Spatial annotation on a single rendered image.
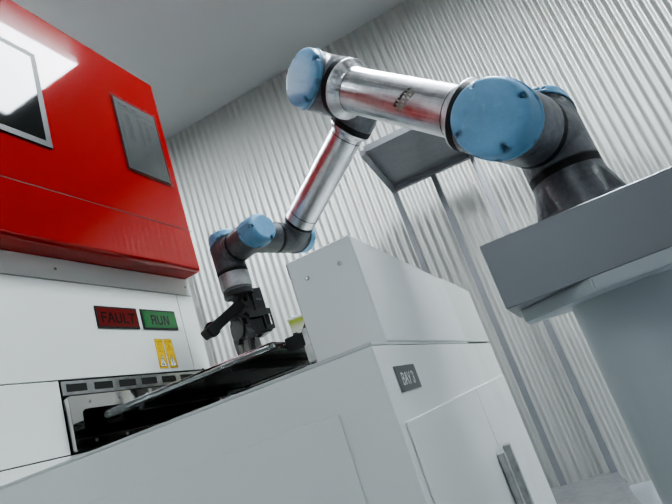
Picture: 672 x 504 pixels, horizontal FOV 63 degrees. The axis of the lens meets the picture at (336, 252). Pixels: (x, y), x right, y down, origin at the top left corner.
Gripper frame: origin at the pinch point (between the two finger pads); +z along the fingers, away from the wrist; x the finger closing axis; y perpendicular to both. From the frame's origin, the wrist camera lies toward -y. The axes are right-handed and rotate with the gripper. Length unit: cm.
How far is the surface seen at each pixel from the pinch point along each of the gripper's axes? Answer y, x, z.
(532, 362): 202, 85, 20
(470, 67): 223, 54, -158
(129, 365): -25.2, 1.9, -8.3
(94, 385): -33.7, -4.2, -4.7
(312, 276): -17, -60, -2
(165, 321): -13.3, 9.6, -18.4
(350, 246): -14, -65, -3
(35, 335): -42.5, -9.8, -14.6
